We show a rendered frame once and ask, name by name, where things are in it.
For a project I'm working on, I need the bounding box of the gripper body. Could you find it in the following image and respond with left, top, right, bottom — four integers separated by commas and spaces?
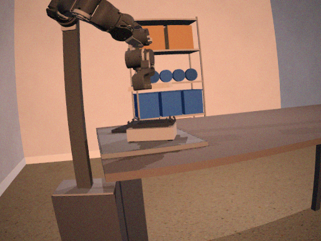
125, 45, 155, 72

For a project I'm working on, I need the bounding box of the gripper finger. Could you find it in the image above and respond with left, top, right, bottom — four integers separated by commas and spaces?
132, 52, 152, 91
144, 66, 156, 85

